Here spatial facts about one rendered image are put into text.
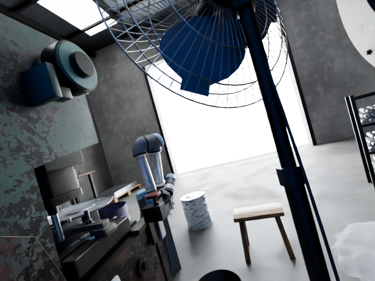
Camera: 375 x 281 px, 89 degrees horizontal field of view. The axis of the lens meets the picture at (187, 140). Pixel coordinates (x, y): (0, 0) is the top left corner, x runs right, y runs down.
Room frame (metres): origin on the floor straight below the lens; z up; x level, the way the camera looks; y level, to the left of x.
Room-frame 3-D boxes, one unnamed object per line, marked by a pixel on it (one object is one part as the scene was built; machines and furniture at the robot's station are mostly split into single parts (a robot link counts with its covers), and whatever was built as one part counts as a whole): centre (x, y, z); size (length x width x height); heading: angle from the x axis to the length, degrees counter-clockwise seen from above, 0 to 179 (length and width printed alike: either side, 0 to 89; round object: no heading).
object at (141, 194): (1.49, 0.43, 0.62); 0.13 x 0.12 x 0.14; 126
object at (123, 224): (0.78, 0.61, 0.68); 0.45 x 0.30 x 0.06; 75
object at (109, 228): (0.74, 0.44, 0.76); 0.17 x 0.06 x 0.10; 75
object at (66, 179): (0.82, 0.59, 1.04); 0.17 x 0.15 x 0.30; 165
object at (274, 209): (1.43, -0.36, 0.16); 0.34 x 0.24 x 0.34; 74
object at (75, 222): (0.78, 0.60, 0.76); 0.15 x 0.09 x 0.05; 75
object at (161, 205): (0.92, 0.25, 0.62); 0.10 x 0.06 x 0.20; 75
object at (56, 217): (0.70, 0.54, 0.81); 0.02 x 0.02 x 0.14
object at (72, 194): (0.78, 0.61, 0.86); 0.20 x 0.16 x 0.05; 75
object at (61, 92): (0.70, 0.37, 1.31); 0.22 x 0.12 x 0.22; 165
